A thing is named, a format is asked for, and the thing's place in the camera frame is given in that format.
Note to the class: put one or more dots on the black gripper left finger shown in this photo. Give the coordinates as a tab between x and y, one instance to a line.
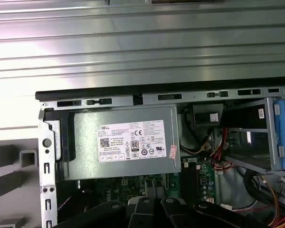
142	213

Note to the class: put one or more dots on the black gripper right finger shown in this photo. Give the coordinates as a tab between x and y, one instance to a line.
175	213

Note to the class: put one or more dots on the black RAM slot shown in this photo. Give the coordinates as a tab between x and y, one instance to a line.
192	185
183	185
187	185
196	185

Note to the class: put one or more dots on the green motherboard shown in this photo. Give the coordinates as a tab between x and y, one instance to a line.
206	169

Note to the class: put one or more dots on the grey power supply unit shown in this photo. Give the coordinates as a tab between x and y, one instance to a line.
133	114

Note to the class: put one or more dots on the black open PC case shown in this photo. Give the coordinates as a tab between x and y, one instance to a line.
123	99

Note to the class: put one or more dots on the metal optical drive cage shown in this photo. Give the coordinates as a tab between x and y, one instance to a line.
270	133

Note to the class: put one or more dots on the grey parts rack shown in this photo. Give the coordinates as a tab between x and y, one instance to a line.
4	183

